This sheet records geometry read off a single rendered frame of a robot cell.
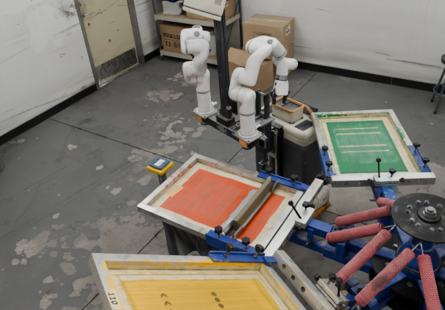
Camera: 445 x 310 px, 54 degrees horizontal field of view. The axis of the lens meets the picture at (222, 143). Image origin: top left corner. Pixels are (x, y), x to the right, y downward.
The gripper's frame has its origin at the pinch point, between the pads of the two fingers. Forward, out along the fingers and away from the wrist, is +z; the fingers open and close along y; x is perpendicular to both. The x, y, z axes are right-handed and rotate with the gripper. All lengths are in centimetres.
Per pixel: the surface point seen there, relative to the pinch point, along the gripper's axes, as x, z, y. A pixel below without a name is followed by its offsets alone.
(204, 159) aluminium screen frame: 14, 38, -48
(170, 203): -3, 55, -81
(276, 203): -43, 48, -35
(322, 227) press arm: -80, 47, -38
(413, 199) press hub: -116, 21, -24
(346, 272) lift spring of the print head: -111, 49, -57
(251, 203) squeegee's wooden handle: -45, 44, -55
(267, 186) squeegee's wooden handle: -39, 39, -39
